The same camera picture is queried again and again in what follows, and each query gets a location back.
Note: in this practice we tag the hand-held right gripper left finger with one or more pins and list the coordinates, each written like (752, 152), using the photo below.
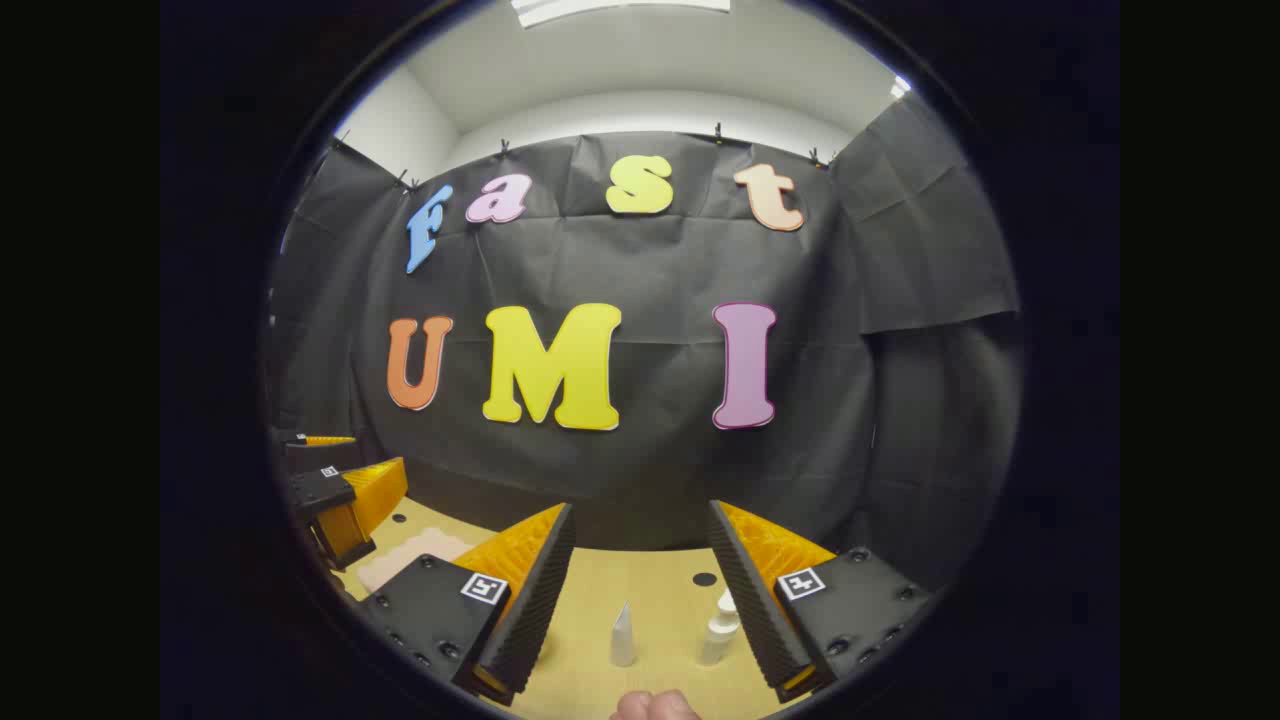
(540, 600)

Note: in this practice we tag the white squeeze tube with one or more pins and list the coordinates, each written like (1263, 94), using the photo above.
(623, 640)

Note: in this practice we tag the black backdrop cloth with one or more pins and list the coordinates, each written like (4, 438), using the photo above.
(650, 260)

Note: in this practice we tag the white pump bottle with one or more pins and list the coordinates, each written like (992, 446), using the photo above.
(718, 635)

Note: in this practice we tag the pink suitcase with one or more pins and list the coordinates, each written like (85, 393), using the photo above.
(400, 565)

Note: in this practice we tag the ceiling light panel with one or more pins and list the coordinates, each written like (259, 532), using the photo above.
(620, 8)

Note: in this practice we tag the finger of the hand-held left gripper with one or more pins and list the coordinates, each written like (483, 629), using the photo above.
(318, 492)
(325, 441)

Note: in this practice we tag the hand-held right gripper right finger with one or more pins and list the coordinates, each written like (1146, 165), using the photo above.
(755, 610)

